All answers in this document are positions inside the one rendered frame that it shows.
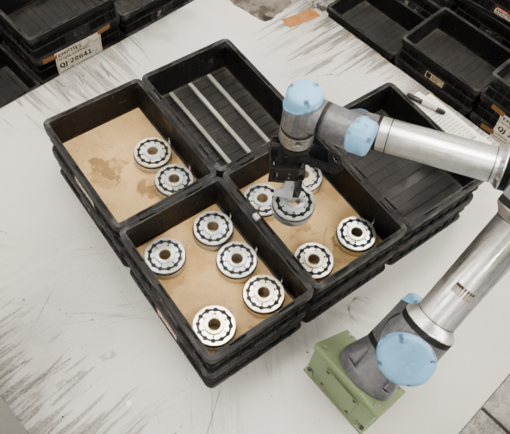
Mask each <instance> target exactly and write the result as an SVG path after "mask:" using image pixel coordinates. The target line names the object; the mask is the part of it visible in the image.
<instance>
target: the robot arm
mask: <svg viewBox="0 0 510 434"><path fill-rule="evenodd" d="M314 136H315V137H317V138H320V139H322V140H324V141H326V142H329V143H331V144H333V145H335V146H338V147H340V148H342V149H344V150H346V151H347V152H349V153H354V154H357V155H358V156H364V155H366V154H367V152H368V150H369V149H371V150H375V151H379V152H384V153H387V154H390V155H393V156H396V157H400V158H405V159H408V160H412V161H414V162H418V163H421V164H426V165H430V166H432V167H436V168H439V169H442V170H445V171H451V172H454V173H457V174H460V175H464V176H467V177H472V178H475V179H478V180H482V181H484V182H488V183H491V184H492V186H493V187H494V189H497V190H500V191H503V193H502V194H501V196H500V197H499V198H498V199H497V204H498V211H497V213H496V214H495V215H494V217H493V218H492V219H491V220H490V221H489V223H488V224H487V225H486V226H485V227H484V228H483V229H482V230H481V231H480V232H479V234H478V235H477V236H476V237H475V238H474V240H473V241H472V242H471V243H470V244H469V246H468V247H467V248H466V249H465V250H464V251H463V253H462V254H461V255H460V256H459V257H458V259H457V260H456V261H455V262H454V263H453V265H452V266H451V267H450V268H449V269H448V270H447V271H446V272H445V273H444V274H443V276H442V277H441V278H440V279H439V280H438V282H437V283H436V284H435V285H434V286H433V287H432V289H431V290H430V291H429V292H428V293H427V295H426V296H425V297H424V298H422V297H420V296H419V295H417V294H416V293H408V294H406V295H405V296H404V297H403V298H401V299H400V301H399V302H398V303H397V304H396V305H395V306H394V307H393V308H392V310H391V311H390V312H389V313H388V314H387V315H386V316H385V317H384V318H383V319H382V320H381V321H380V322H379V323H378V324H377V325H376V326H375V327H374V328H373V330H372V331H371V332H370V333H369V334H368V335H366V336H364V337H362V338H360V339H358V340H356V341H354V342H352V343H350V344H348V345H347V346H346V347H345V348H344V349H343V350H342V351H341V352H340V353H339V360H340V362H341V365H342V367H343V369H344V371H345V372H346V373H347V375H348V376H349V377H350V378H351V380H352V381H353V382H354V383H355V384H356V385H357V386H358V387H359V388H360V389H361V390H362V391H364V392H365V393H366V394H368V395H369V396H370V397H372V398H374V399H376V400H380V401H386V400H388V399H389V398H390V397H391V396H392V395H393V394H394V393H395V390H396V389H397V387H398V385H400V386H403V387H417V386H419V385H422V384H424V383H426V382H427V381H429V380H430V379H431V377H432V375H433V374H434V373H435V371H436V368H437V362H438V361H439V360H440V358H441V357H442V356H443V355H444V354H445V353H446V352H447V351H448V350H449V349H450V348H451V347H452V346H453V345H454V343H455V341H454V331H455V330H456V329H457V328H458V327H459V326H460V325H461V324H462V322H463V321H464V320H465V319H466V318H467V317H468V316H469V315H470V313H471V312H472V311H473V310H474V309H475V308H476V307H477V305H478V304H479V303H480V302H481V301H482V300H483V299H484V298H485V296H486V295H487V294H488V293H489V292H490V291H491V290H492V289H493V287H494V286H495V285H496V284H497V283H498V282H499V281H500V280H501V278H502V277H503V276H504V275H505V274H506V273H507V272H508V271H509V270H510V145H508V146H505V147H499V146H493V145H490V144H487V143H483V142H480V141H476V140H473V139H467V138H464V137H460V136H457V135H454V134H450V133H445V132H441V131H438V130H434V129H431V128H428V127H422V126H418V125H415V124H412V123H408V122H405V121H399V120H396V119H392V118H388V117H386V116H381V115H376V114H372V113H370V112H368V111H367V110H364V109H361V108H354V109H351V110H349V109H347V108H344V107H341V106H339V105H338V104H335V103H333V102H330V101H328V100H326V99H324V93H323V89H322V88H321V87H320V86H319V85H318V84H317V83H316V82H315V81H312V80H309V79H299V80H296V81H295V82H293V83H292V84H290V85H289V86H288V89H287V90H286V94H285V98H284V100H283V112H282V119H281V124H280V129H279V133H272V135H271V143H270V149H269V155H268V158H269V159H270V170H269V177H268V182H274V183H284V182H285V181H286V182H285V183H284V186H283V187H282V188H280V189H276V190H274V192H273V194H274V195H275V196H278V197H282V198H286V199H290V202H289V203H294V202H295V201H296V200H297V199H298V198H299V196H300V193H301V190H302V181H303V180H304V177H305V171H306V164H308V165H311V166H313V167H315V168H317V169H320V170H323V171H326V172H328V173H331V174H333V175H337V174H338V173H339V172H340V171H342V170H343V167H342V159H341V155H339V154H338V153H336V152H332V151H329V150H327V149H325V148H323V147H320V146H317V145H315V144H313V141H314ZM292 184H293V187H292Z"/></svg>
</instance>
